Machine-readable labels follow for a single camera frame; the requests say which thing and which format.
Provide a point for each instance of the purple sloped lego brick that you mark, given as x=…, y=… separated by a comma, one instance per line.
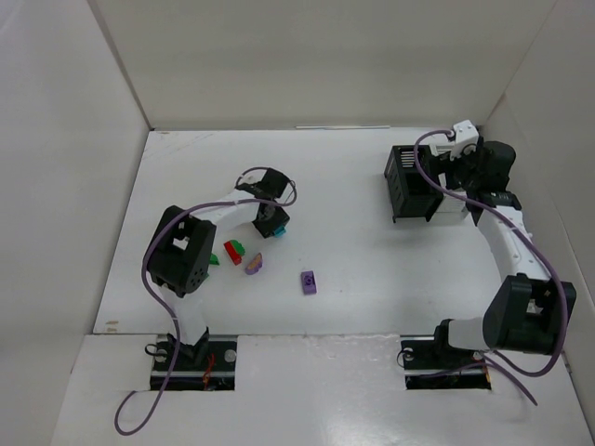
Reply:
x=308, y=282

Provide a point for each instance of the red and green lego block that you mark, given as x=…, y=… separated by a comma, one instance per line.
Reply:
x=235, y=251

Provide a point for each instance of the teal curved lego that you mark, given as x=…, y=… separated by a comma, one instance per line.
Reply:
x=279, y=232

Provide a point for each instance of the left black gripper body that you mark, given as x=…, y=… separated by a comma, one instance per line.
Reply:
x=271, y=222

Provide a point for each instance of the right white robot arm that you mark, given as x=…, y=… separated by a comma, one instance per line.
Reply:
x=531, y=309

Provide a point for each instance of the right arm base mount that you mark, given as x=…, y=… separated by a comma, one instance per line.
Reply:
x=429, y=363

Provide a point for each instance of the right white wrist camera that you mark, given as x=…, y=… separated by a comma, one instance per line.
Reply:
x=461, y=140

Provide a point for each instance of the black two-cell container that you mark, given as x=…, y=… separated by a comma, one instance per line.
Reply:
x=411, y=196

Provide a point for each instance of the purple arched lego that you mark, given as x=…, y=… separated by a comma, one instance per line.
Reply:
x=254, y=265

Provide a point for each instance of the white two-cell container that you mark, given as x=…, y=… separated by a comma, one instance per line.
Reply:
x=453, y=206

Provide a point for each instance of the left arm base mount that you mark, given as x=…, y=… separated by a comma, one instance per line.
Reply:
x=209, y=365

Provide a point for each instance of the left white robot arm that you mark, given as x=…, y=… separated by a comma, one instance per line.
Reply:
x=177, y=259

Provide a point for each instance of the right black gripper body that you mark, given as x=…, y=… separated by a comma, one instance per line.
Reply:
x=437, y=174

